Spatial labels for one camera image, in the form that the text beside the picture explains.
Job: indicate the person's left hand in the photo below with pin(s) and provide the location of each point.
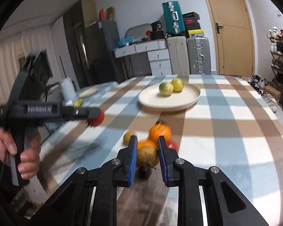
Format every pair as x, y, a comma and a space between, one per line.
30, 157

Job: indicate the black camera box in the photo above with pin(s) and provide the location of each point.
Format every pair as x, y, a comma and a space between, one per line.
37, 64

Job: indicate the yellow-green round melon fruit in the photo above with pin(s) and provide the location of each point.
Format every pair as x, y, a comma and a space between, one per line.
177, 84

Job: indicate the green lime near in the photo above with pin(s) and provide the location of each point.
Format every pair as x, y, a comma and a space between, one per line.
78, 103

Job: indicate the green-yellow textured melon fruit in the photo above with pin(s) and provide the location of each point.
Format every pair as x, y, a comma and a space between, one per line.
166, 89

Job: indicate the white drawer desk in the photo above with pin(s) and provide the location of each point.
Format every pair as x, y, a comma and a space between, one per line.
146, 58

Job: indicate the teal suitcase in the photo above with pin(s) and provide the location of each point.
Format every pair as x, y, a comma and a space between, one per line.
173, 18

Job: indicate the stack of shoe boxes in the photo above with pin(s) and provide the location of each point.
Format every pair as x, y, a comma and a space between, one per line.
192, 26

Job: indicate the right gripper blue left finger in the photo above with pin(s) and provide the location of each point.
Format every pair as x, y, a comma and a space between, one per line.
131, 159

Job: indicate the light blue checked tablecloth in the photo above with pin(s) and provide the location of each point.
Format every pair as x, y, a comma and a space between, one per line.
102, 90

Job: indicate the dark refrigerator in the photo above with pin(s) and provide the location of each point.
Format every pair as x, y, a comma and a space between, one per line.
102, 38

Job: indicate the plaid blue brown tablecloth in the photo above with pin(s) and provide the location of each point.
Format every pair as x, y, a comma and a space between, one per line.
230, 127

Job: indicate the large orange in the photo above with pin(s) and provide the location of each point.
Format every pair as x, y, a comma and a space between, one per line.
160, 129

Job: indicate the brown kiwi fruit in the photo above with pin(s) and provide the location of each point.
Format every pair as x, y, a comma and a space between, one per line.
147, 156

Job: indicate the red tomato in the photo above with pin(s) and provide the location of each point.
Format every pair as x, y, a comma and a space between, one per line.
94, 122
173, 145

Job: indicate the small cream plate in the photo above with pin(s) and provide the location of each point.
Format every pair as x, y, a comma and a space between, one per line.
89, 92

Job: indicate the beige suitcase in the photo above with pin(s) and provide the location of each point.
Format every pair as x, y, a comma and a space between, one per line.
178, 52

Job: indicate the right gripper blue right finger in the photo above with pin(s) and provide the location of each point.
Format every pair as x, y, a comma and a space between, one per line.
166, 163

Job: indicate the silver suitcase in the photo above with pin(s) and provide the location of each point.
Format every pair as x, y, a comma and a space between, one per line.
199, 56

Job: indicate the large cream plate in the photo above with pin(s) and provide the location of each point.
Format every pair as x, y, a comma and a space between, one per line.
151, 98

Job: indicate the wooden door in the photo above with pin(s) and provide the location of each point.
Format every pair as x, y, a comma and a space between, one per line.
234, 37

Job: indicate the wooden shoe rack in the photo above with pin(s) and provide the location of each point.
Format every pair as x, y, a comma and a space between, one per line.
276, 50

